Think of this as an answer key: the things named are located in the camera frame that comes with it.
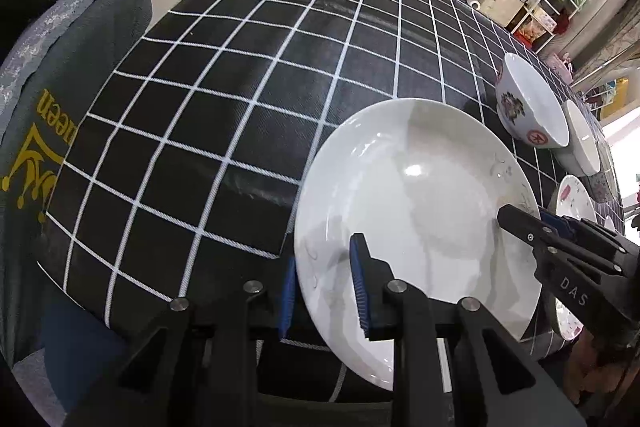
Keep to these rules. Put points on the black white grid tablecloth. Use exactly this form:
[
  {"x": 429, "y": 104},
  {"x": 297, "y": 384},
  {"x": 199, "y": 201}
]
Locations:
[{"x": 184, "y": 173}]

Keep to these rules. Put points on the grey chair cover gold crown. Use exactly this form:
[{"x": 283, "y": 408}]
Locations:
[{"x": 55, "y": 57}]

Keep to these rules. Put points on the white bowl floral outside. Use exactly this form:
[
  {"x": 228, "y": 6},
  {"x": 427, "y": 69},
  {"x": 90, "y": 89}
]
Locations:
[{"x": 527, "y": 107}]

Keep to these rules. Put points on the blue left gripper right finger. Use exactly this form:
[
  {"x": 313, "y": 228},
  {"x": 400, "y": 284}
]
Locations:
[{"x": 370, "y": 277}]

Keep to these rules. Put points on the green bowl patterned outside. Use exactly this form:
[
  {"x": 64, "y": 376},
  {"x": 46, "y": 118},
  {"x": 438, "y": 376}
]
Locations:
[{"x": 602, "y": 186}]

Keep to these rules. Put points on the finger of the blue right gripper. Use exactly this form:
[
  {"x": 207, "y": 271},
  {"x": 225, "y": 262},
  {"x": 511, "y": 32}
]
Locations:
[{"x": 560, "y": 225}]

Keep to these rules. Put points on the plain cream white bowl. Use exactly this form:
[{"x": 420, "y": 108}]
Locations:
[{"x": 581, "y": 156}]

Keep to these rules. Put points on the white plate pink petals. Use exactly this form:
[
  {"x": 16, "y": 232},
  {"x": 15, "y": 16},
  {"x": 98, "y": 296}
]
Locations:
[{"x": 570, "y": 199}]

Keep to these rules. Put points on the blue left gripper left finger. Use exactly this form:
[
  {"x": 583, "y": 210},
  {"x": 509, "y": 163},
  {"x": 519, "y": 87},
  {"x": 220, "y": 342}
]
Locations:
[{"x": 286, "y": 287}]

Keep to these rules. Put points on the pink gift bag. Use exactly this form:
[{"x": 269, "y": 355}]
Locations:
[{"x": 560, "y": 66}]

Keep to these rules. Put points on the plain white plate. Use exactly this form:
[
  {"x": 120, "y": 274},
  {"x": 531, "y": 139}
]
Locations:
[{"x": 423, "y": 183}]

